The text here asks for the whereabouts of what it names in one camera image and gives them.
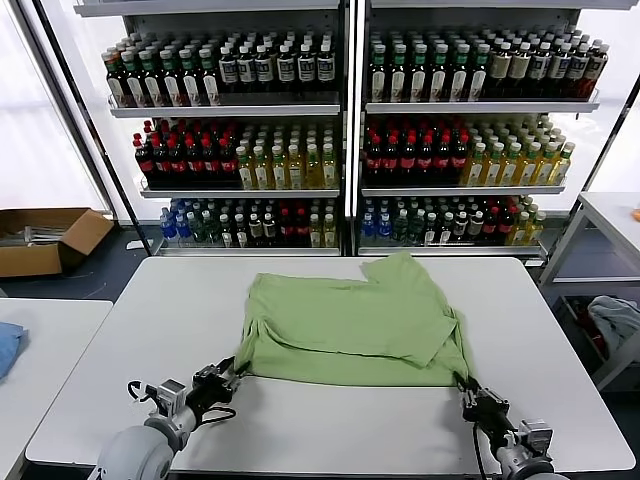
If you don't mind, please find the short black left cable loop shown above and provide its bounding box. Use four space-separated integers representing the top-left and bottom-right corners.
126 380 160 402

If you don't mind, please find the green polo shirt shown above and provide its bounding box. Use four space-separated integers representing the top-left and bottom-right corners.
234 251 474 389

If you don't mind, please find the grey metal shelving unit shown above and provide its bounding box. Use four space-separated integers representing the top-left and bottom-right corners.
72 0 351 257
352 0 601 257

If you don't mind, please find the black slanted frame pole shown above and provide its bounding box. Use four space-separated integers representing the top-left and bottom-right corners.
27 0 155 254
542 77 640 274

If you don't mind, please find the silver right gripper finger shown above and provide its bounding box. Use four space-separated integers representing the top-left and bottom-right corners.
452 377 474 407
463 375 497 401

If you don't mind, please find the long black left arm cable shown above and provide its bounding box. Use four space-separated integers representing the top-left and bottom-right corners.
197 405 238 427

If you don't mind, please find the grey metal side table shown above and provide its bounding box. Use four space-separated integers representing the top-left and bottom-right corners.
538 191 640 391

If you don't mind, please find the navy white label drink bottle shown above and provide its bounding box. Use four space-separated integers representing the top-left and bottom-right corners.
297 42 317 94
569 42 591 99
277 43 297 94
316 42 336 94
530 42 552 99
218 43 239 94
254 43 274 94
585 42 610 99
550 42 574 99
236 43 256 94

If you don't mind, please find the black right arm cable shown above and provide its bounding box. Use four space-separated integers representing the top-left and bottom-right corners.
469 422 489 480

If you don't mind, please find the small red cap cola bottle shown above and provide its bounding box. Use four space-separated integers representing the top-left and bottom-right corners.
498 204 515 241
277 207 294 246
293 207 310 246
483 205 500 244

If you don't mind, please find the yellow tea bottle white cap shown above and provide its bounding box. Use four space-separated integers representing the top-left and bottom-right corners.
235 144 254 190
553 141 576 186
288 144 305 190
271 144 289 190
305 143 322 190
322 143 339 190
252 144 271 190
464 142 487 187
483 142 505 187
519 142 543 187
501 142 524 187
537 142 560 187

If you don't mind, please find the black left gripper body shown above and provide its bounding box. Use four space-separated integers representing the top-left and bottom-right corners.
192 368 237 409

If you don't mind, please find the beige label dark drink bottle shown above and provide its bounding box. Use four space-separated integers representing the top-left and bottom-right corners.
489 42 514 99
510 42 532 99

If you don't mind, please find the brown cardboard box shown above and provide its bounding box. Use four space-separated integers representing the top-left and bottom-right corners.
0 207 116 279

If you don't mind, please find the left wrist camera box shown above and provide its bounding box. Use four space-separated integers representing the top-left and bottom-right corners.
158 378 188 417

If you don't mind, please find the pale blue crumpled cloth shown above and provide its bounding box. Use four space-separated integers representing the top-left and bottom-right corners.
587 294 640 351

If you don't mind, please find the green cap dark tea bottle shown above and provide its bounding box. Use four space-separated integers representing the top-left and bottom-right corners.
369 43 389 104
103 49 126 107
121 48 145 107
198 47 221 106
432 43 451 104
139 47 164 107
179 47 202 107
452 43 472 104
389 43 409 104
410 43 430 104
159 47 184 107
472 43 491 104

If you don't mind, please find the red fabric item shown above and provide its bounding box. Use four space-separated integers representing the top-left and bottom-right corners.
572 297 609 359

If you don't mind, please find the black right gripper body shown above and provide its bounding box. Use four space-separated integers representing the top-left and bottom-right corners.
460 392 512 430

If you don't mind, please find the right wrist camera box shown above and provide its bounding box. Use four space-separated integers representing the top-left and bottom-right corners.
517 418 555 459

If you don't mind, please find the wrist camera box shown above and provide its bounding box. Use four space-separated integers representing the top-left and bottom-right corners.
158 378 188 417
517 418 555 459

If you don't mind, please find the blue folded cloth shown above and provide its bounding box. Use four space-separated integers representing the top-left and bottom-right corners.
0 321 29 384

